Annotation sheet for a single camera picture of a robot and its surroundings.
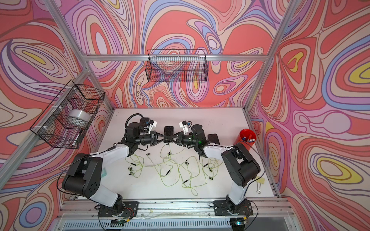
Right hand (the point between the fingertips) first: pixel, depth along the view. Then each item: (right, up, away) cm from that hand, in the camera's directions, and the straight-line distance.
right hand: (168, 142), depth 82 cm
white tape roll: (-44, +14, -11) cm, 47 cm away
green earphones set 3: (+13, -18, +7) cm, 23 cm away
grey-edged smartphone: (-3, +5, +23) cm, 24 cm away
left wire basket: (-48, +13, -13) cm, 52 cm away
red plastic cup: (+50, +2, +10) cm, 51 cm away
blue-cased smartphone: (+30, 0, +20) cm, 36 cm away
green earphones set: (-21, -16, +7) cm, 27 cm away
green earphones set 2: (+2, -21, +3) cm, 21 cm away
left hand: (0, +1, -1) cm, 2 cm away
